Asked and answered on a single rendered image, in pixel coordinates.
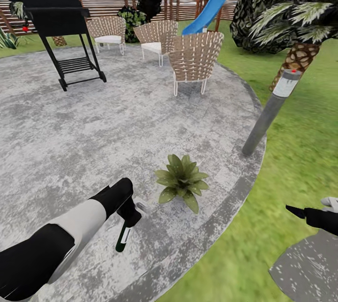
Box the insectifuge atomizer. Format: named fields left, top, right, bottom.
left=115, top=221, right=132, bottom=252

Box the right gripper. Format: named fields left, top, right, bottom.
left=286, top=205, right=338, bottom=236

